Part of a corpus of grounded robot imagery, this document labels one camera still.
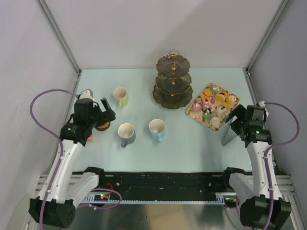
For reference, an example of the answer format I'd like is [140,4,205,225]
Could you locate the white cup pastry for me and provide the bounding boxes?
[214,106,227,117]

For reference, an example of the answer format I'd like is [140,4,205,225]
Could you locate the white cupcake pastry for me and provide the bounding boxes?
[210,116,220,127]

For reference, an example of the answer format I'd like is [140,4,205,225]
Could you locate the green cupcake pastry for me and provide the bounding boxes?
[203,110,212,121]

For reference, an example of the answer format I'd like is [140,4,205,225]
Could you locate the pink pastry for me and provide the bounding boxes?
[201,100,210,112]

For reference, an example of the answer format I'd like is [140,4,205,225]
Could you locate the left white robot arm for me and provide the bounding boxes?
[29,98,116,228]

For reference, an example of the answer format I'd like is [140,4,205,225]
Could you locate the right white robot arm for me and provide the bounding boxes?
[221,105,291,230]

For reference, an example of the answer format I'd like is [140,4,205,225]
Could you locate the yellow round pastry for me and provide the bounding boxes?
[226,95,236,105]

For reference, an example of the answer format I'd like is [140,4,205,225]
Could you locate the green mug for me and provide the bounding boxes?
[112,87,129,108]

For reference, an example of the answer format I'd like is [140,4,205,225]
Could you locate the wooden coaster stack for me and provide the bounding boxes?
[95,122,111,131]

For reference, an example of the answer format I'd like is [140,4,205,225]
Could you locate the floral rectangular tray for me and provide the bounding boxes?
[185,83,240,132]

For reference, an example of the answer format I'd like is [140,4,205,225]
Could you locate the grey mug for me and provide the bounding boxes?
[118,123,136,148]

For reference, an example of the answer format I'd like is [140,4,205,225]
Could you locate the orange macaron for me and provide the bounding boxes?
[203,90,213,97]
[201,96,210,102]

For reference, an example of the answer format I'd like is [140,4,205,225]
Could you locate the purple pastry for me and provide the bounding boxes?
[192,103,202,113]

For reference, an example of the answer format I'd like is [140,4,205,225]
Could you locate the blue mug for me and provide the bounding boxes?
[149,119,166,143]

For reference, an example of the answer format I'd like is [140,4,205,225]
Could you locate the three-tier dark cake stand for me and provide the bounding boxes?
[152,49,193,110]

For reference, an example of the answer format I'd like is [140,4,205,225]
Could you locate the circuit board with leds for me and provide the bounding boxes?
[94,194,109,201]

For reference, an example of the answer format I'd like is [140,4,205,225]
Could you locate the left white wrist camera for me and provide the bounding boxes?
[78,89,96,102]

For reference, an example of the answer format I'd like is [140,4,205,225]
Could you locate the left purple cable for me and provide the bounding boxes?
[30,89,122,230]

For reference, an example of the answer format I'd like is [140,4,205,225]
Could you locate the right aluminium frame post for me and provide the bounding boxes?
[246,0,292,76]

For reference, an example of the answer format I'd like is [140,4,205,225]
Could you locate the aluminium frame post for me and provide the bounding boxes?
[36,0,82,76]
[246,0,292,76]

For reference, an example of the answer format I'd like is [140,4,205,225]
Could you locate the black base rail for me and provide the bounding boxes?
[96,170,234,202]

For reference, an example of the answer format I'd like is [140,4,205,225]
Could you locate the left aluminium frame post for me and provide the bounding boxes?
[36,0,82,76]

